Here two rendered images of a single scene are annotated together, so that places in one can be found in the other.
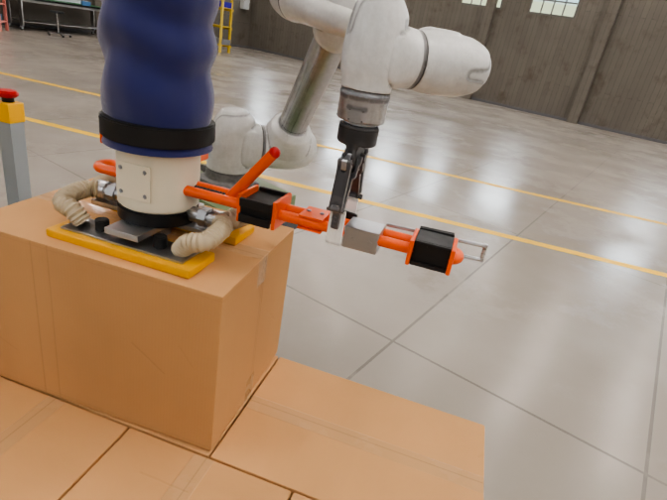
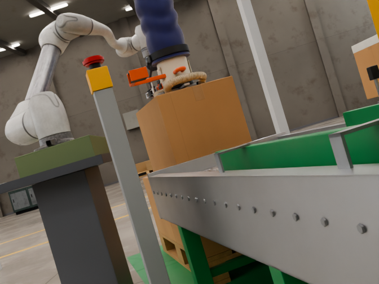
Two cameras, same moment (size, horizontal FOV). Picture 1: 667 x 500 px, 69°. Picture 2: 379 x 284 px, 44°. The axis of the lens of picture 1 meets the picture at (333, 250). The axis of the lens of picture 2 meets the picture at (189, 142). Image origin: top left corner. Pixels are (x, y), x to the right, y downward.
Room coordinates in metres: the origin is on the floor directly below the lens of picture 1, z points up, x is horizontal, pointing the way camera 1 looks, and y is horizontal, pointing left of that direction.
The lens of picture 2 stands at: (2.22, 2.70, 0.69)
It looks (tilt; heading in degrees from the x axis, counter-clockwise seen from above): 0 degrees down; 242
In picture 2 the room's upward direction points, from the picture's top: 17 degrees counter-clockwise
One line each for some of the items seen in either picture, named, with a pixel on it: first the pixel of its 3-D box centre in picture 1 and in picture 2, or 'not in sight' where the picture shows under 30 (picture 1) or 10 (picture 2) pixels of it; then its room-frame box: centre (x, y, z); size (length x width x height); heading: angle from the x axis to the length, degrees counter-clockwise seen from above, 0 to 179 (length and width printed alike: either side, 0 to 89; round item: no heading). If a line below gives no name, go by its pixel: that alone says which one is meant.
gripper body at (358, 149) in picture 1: (355, 147); (152, 63); (0.90, -0.01, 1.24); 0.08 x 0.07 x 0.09; 167
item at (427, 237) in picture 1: (432, 251); not in sight; (0.84, -0.18, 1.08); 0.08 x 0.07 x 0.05; 77
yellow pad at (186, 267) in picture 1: (130, 238); not in sight; (0.89, 0.42, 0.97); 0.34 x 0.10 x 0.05; 77
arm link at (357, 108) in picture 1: (362, 107); (149, 52); (0.90, -0.01, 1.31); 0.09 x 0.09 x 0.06
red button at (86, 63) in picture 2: (7, 95); (94, 63); (1.71, 1.25, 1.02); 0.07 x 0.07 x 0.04
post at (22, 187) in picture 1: (23, 228); (140, 218); (1.71, 1.25, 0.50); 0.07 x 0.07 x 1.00; 77
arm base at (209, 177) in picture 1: (222, 174); (55, 142); (1.73, 0.46, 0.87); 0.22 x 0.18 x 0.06; 62
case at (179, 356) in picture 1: (146, 297); (190, 131); (1.02, 0.44, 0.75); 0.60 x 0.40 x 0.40; 79
